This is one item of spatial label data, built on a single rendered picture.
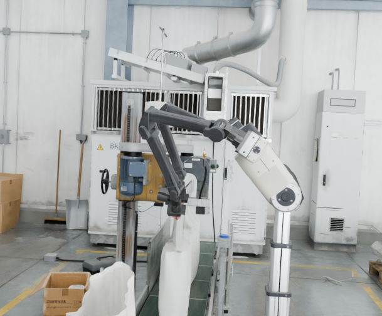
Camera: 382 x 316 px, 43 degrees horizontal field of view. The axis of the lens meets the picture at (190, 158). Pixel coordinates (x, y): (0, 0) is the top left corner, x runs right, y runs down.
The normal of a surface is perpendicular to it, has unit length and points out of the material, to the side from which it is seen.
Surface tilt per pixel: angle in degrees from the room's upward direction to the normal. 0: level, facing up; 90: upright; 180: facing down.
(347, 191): 90
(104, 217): 90
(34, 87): 90
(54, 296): 90
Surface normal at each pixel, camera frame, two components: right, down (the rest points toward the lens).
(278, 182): 0.26, 0.48
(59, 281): 0.17, 0.07
